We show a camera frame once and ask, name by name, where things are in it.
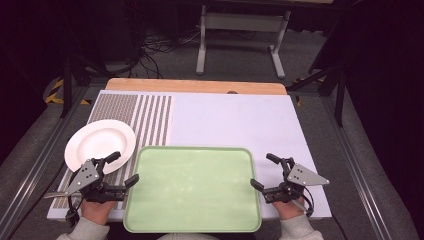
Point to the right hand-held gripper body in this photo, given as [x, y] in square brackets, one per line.
[305, 177]

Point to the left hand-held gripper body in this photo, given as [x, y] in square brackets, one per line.
[83, 176]

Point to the white plate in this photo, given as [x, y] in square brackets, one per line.
[96, 141]

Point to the green tray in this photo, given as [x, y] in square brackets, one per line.
[190, 190]

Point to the person's right hand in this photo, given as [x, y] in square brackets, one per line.
[288, 210]

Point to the person's left hand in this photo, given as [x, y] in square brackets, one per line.
[96, 211]

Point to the striped placemat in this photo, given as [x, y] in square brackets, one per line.
[116, 106]

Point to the white table cover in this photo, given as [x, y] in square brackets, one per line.
[233, 120]

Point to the person's grey clothing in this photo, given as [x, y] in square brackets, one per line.
[186, 237]

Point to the black metal stand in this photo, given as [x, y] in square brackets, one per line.
[339, 100]
[66, 87]

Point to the aluminium rail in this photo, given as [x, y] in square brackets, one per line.
[35, 170]
[355, 166]

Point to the grey metal table frame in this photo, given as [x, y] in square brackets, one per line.
[243, 22]

